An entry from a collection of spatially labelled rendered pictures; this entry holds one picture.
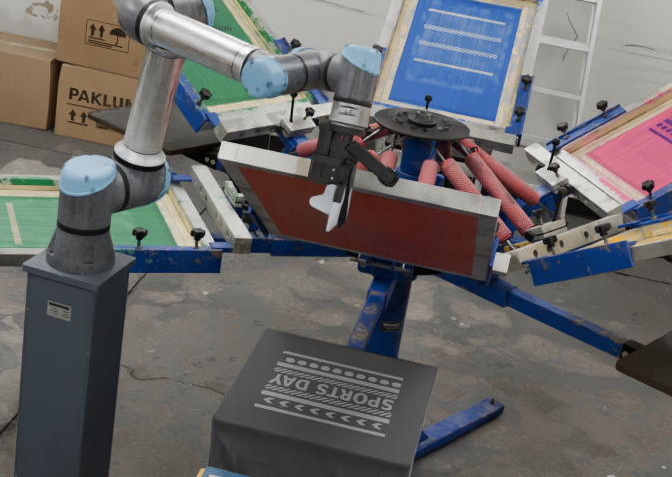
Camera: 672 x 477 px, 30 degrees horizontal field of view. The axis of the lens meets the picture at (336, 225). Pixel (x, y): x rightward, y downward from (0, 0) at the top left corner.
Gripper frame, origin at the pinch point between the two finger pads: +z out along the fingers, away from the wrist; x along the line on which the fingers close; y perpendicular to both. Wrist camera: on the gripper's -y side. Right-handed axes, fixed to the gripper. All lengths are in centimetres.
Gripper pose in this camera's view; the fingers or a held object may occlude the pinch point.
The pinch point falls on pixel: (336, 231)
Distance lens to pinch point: 240.1
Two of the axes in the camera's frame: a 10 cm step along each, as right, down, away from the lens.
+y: -9.7, -2.1, 1.3
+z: -2.0, 9.8, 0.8
